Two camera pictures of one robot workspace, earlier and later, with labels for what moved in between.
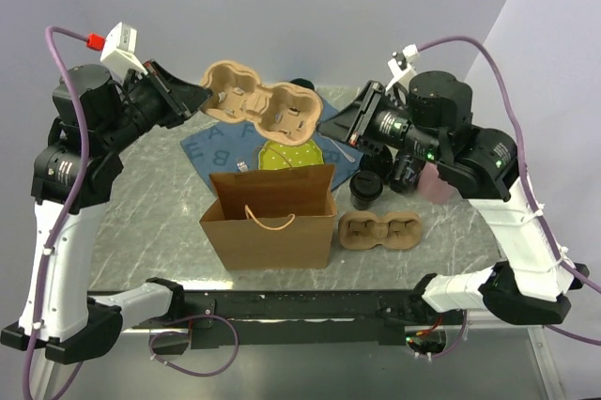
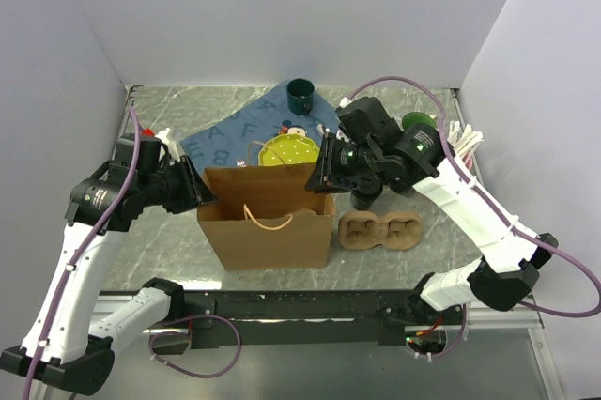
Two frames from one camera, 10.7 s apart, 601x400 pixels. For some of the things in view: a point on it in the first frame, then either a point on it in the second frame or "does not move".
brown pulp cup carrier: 364,230 does not move
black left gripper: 183,98 -> 194,190
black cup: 365,185 does not move
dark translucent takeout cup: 362,205 does not move
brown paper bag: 272,219 does not move
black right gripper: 353,126 -> 320,179
